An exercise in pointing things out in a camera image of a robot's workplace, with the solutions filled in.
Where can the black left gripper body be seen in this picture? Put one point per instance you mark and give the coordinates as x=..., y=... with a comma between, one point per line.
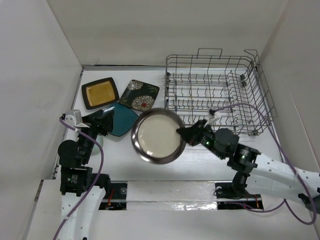
x=94, y=130

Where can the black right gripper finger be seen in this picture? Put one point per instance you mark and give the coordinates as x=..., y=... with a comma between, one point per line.
x=194, y=128
x=188, y=134

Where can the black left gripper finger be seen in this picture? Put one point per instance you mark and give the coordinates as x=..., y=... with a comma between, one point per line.
x=99, y=116
x=109, y=120

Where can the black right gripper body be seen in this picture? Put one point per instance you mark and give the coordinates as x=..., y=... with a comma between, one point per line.
x=206, y=137

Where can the square teal plate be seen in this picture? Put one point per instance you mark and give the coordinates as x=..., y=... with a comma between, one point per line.
x=123, y=119

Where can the round cream plate metallic rim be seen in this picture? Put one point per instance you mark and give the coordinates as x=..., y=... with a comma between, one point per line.
x=154, y=137

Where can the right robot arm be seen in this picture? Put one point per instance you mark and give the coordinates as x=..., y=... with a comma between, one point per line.
x=256, y=173

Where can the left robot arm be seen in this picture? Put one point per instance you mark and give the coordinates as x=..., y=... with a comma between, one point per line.
x=82, y=183

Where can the square yellow brown plate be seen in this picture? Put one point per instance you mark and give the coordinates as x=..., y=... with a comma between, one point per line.
x=99, y=93

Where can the light green floral plate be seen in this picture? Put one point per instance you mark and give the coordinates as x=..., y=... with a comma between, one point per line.
x=96, y=149

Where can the square black floral plate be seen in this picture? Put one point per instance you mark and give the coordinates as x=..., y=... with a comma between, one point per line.
x=139, y=95

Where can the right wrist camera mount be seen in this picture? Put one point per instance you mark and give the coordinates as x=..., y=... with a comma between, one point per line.
x=213, y=117

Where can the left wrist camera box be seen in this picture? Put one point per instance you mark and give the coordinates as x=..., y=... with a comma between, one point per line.
x=73, y=117

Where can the grey wire dish rack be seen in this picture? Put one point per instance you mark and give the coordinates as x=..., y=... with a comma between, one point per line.
x=235, y=85

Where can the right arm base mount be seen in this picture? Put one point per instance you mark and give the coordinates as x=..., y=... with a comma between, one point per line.
x=228, y=199

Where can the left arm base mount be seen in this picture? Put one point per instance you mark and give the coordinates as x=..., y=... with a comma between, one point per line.
x=116, y=198

